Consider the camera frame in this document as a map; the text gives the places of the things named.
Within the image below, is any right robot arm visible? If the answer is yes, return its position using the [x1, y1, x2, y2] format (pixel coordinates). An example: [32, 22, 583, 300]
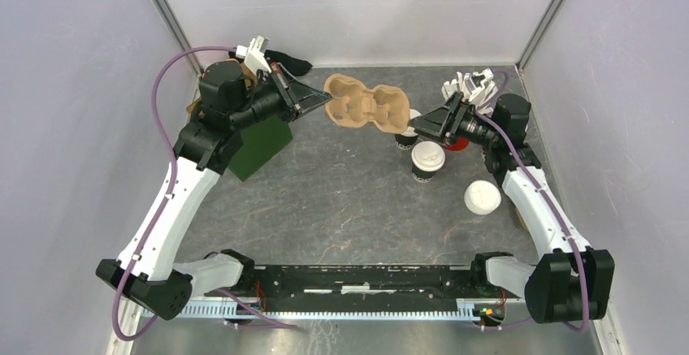
[409, 93, 615, 331]

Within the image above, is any brown cup carrier tray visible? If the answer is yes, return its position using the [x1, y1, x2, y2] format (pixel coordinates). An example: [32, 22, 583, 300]
[324, 73, 410, 134]

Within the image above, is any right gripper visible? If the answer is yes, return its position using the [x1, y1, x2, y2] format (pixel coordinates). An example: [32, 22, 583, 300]
[409, 90, 500, 147]

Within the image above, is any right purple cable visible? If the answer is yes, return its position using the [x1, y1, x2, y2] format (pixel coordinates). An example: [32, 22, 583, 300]
[476, 70, 591, 334]

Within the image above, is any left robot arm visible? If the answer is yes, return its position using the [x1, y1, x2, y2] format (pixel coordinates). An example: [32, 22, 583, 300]
[96, 60, 332, 320]

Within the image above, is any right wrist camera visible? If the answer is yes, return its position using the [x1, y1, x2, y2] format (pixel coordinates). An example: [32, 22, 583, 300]
[460, 68, 496, 108]

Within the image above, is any green paper bag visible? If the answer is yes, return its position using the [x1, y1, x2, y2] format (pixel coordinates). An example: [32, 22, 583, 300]
[185, 99, 294, 183]

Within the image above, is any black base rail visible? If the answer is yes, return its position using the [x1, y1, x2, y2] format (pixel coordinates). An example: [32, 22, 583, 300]
[204, 263, 523, 314]

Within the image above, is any red cup holder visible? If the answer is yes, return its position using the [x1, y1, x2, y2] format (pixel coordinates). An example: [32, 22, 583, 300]
[444, 138, 470, 152]

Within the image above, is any black paper cup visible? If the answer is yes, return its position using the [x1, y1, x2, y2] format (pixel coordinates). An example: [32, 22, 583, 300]
[411, 141, 446, 183]
[394, 127, 419, 150]

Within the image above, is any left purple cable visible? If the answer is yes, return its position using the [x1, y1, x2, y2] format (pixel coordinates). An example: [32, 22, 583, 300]
[111, 45, 297, 342]

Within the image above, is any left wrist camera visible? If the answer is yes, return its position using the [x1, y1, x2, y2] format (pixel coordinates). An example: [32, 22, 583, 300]
[235, 35, 271, 75]

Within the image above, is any stack of white lids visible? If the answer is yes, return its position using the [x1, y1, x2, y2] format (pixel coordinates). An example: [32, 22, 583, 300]
[464, 180, 502, 215]

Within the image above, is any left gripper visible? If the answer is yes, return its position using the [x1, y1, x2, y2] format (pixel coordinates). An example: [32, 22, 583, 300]
[230, 63, 333, 131]

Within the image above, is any brown cardboard cup carrier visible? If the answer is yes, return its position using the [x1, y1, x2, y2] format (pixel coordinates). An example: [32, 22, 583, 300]
[515, 209, 529, 232]

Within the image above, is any purple cable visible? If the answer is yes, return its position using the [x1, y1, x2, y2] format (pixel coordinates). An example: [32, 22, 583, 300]
[476, 70, 591, 334]
[111, 45, 297, 342]

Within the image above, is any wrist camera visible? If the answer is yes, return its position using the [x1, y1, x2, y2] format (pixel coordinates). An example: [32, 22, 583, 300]
[235, 35, 271, 75]
[460, 68, 496, 108]

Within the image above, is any black cloth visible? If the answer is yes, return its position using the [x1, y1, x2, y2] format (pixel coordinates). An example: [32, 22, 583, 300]
[264, 50, 313, 77]

